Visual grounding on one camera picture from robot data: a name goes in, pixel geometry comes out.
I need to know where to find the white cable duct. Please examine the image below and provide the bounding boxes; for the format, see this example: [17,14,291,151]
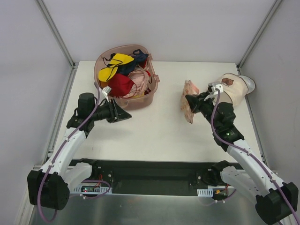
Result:
[70,185,113,195]
[196,188,228,197]

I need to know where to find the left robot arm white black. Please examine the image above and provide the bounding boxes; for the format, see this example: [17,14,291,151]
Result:
[27,92,132,210]

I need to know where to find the right white cable duct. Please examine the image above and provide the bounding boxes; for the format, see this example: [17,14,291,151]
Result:
[196,188,228,197]

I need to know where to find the left white cable duct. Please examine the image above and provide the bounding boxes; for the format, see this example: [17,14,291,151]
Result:
[70,185,113,195]

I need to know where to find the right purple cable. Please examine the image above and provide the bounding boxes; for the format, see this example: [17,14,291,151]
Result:
[210,90,300,223]

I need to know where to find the cream bear laundry bag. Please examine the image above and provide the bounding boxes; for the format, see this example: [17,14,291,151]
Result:
[216,73,248,106]

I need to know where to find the right aluminium frame post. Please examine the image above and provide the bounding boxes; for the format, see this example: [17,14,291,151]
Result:
[237,0,284,72]

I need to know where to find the pink plastic basket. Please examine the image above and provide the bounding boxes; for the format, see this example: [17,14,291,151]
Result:
[94,45,160,110]

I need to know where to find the floral mesh laundry bag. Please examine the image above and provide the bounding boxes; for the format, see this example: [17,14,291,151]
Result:
[180,79,200,124]

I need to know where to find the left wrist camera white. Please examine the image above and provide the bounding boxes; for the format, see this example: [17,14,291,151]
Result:
[101,86,112,101]

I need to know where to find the yellow bra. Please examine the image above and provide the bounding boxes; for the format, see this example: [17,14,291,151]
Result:
[98,53,134,82]

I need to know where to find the navy blue bra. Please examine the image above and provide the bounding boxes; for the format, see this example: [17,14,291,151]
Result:
[118,49,149,76]

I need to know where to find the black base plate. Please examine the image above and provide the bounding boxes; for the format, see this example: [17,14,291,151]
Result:
[67,159,244,195]

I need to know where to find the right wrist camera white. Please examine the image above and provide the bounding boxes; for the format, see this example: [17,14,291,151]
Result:
[204,82,224,101]

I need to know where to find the aluminium frame post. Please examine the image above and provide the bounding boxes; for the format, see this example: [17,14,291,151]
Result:
[237,0,284,72]
[35,0,79,68]

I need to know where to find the left aluminium frame post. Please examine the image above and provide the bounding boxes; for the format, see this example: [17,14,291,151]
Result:
[35,0,79,68]

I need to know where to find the pink satin bra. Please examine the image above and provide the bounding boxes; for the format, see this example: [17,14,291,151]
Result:
[128,69,150,98]

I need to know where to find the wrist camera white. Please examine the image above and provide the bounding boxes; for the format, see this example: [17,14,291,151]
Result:
[101,86,112,101]
[204,82,224,101]

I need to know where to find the red bra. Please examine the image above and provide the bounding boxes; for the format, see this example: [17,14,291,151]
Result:
[108,73,135,97]

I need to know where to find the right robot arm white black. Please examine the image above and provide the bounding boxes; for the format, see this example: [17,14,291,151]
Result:
[185,92,300,225]

